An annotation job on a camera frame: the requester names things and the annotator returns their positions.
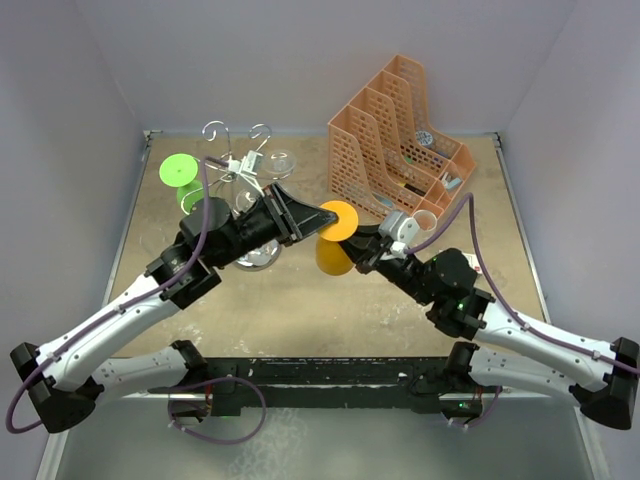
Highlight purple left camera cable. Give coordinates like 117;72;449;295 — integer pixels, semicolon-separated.
5;155;236;434

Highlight white card box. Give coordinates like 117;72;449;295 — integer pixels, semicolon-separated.
464;253;483;275

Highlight silver wire wine glass rack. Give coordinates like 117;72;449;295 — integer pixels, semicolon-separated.
179;118;281;271

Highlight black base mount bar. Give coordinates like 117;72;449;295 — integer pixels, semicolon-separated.
179;357;483;419

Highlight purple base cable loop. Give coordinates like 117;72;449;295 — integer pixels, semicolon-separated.
167;374;269;446

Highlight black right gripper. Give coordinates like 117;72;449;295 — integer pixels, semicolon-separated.
327;222;436;306

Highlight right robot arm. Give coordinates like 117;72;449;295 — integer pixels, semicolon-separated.
339;226;639;430

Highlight clear wine glass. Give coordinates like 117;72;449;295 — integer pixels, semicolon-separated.
235;190;281;271
261;149;297;180

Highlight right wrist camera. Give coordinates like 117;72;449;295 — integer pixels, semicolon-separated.
378;210;420;260

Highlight pink tinted wine glass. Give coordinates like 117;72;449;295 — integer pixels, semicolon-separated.
412;210;438;232

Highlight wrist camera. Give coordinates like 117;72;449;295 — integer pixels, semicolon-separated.
227;150;263;194
378;210;420;260

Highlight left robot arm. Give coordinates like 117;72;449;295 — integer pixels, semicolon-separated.
11;183;338;433

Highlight orange plastic goblet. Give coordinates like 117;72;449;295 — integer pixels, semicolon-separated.
315;200;359;276

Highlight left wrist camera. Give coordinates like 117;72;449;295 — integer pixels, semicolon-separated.
227;150;263;194

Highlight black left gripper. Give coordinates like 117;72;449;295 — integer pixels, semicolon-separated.
212;182;337;268

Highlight orange plastic file organizer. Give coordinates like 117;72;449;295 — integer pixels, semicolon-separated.
328;54;476;219

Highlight green plastic goblet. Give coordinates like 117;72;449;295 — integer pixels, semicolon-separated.
159;153;203;214

